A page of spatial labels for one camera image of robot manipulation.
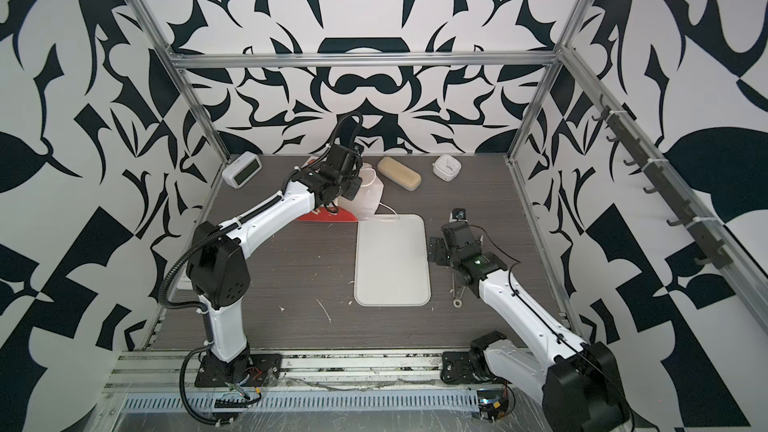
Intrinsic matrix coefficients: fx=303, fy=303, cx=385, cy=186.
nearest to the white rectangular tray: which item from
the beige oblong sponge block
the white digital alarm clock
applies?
the beige oblong sponge block

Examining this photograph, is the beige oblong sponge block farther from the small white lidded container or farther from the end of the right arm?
the end of the right arm

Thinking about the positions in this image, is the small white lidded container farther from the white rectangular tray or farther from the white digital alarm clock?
the white digital alarm clock

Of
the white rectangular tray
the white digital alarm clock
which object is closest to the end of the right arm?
the white rectangular tray

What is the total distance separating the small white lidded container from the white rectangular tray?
0.20m

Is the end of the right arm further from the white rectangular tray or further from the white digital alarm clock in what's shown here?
the white digital alarm clock

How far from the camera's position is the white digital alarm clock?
3.51 feet

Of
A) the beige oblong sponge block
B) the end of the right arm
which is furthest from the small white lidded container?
the end of the right arm

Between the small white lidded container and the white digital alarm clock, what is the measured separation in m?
Result: 0.67

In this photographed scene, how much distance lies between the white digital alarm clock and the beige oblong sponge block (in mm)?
481

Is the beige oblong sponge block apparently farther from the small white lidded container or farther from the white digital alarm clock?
the white digital alarm clock

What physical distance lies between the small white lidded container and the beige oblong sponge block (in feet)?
0.25

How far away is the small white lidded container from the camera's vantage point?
44.8 inches

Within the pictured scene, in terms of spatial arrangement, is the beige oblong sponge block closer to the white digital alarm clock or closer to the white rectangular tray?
the white rectangular tray

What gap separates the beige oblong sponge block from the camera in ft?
3.63
